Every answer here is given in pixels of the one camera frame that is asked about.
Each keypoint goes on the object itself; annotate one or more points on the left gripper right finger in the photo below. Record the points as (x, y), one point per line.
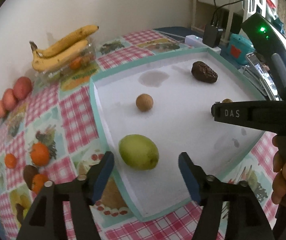
(188, 177)

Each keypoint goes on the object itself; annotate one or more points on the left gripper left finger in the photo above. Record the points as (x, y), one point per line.
(45, 219)

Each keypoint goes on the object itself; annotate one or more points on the large orange tangerine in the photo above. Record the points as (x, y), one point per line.
(40, 154)

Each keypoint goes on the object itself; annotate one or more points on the dark brown avocado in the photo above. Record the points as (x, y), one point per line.
(28, 174)
(19, 212)

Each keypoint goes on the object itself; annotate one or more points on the brown round longan fruit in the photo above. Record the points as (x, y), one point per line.
(227, 101)

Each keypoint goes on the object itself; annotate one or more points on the green guava fruit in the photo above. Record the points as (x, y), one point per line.
(138, 152)

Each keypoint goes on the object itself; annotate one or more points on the small orange tangerine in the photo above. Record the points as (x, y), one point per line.
(10, 161)

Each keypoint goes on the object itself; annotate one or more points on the person's right hand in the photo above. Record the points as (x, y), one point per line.
(279, 167)

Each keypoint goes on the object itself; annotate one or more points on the smartphone on stand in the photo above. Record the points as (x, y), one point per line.
(260, 78)

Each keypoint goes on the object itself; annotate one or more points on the teal plastic box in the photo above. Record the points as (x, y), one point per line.
(239, 47)

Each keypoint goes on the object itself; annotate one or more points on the dark wrinkled avocado on tray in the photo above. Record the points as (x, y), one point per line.
(202, 72)

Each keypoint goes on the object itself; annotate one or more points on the white tray with teal rim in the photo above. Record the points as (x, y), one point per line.
(180, 121)

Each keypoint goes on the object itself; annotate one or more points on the small brown longan fruit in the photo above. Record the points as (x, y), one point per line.
(144, 102)

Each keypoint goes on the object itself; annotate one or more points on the black power adapter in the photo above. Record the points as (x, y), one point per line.
(212, 35)

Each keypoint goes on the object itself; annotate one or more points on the clear plastic fruit container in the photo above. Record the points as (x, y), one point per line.
(88, 55)

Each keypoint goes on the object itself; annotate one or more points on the small pale red apple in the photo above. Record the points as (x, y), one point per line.
(3, 111)

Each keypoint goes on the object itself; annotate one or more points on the middle red apple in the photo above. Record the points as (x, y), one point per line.
(9, 99)

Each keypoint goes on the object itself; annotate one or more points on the large red apple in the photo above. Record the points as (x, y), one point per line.
(22, 87)

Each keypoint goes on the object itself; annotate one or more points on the white power strip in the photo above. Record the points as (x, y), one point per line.
(197, 42)

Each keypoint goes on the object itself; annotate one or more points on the orange fruit in container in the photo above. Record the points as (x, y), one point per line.
(76, 63)

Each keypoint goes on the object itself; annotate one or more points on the lower yellow banana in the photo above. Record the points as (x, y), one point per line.
(41, 64)

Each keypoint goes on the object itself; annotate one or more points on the yellow banana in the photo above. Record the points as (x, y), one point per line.
(41, 64)
(66, 42)

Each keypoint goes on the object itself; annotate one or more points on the upper yellow banana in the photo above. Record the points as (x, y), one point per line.
(66, 42)

